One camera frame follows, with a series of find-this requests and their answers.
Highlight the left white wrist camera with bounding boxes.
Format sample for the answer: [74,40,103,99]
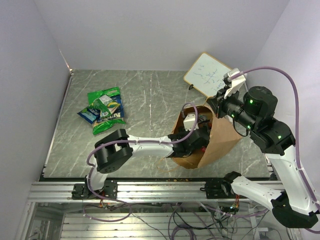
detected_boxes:
[183,112,199,132]

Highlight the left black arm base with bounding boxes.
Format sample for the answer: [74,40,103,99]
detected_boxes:
[71,180,118,200]

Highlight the purple cable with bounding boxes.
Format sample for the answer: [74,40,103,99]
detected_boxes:
[86,102,200,198]
[231,66,320,235]

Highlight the aluminium frame rail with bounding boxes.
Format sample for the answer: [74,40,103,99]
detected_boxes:
[27,181,286,203]

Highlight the green yellow snack packet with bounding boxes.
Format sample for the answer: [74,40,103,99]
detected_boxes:
[90,95,120,118]

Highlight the brown paper bag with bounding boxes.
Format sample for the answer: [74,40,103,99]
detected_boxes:
[171,103,242,169]

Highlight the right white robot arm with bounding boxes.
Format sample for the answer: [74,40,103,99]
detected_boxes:
[206,86,320,229]

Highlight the blue Kettle vinegar chips bag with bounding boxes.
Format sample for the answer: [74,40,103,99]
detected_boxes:
[97,95,124,123]

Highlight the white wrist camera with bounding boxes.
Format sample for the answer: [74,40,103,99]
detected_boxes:
[223,68,246,99]
[183,112,199,132]

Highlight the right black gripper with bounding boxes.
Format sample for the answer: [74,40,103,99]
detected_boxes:
[205,84,258,132]

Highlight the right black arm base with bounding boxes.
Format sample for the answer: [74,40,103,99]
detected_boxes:
[199,171,242,199]

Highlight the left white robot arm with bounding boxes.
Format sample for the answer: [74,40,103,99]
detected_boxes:
[84,127,210,199]

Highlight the colourful snack packets in bag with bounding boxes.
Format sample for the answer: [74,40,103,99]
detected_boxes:
[197,113,213,126]

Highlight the small whiteboard wooden frame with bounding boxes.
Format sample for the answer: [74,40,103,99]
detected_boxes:
[183,52,232,98]

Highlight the small blue snack packet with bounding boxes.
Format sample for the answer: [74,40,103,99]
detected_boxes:
[77,107,101,124]

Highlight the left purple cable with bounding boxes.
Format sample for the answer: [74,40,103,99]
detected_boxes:
[86,102,200,198]

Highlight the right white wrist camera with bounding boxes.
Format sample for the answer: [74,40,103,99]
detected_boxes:
[223,68,246,99]

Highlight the green Chuba chips bag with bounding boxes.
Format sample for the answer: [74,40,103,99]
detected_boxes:
[87,86,125,135]

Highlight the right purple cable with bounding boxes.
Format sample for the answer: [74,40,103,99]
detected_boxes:
[231,66,320,235]

